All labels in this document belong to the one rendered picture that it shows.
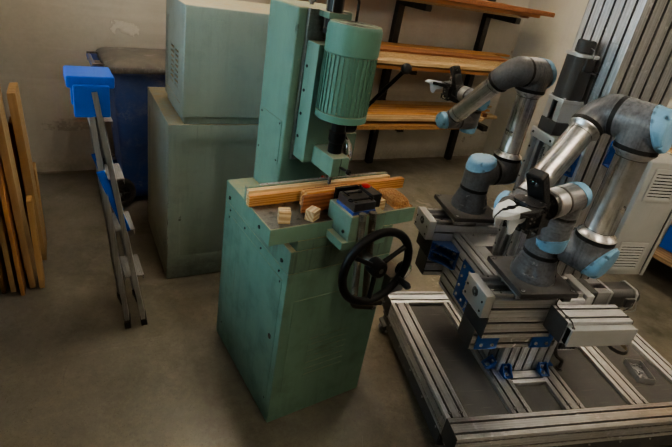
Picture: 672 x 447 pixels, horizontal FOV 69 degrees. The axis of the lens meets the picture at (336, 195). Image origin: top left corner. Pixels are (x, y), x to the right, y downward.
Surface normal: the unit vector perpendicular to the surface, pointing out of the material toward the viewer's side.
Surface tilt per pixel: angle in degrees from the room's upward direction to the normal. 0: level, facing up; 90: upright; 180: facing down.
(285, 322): 90
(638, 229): 90
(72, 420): 1
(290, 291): 90
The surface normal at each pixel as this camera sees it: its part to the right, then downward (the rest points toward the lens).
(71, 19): 0.45, 0.44
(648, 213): 0.21, 0.45
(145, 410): 0.16, -0.89
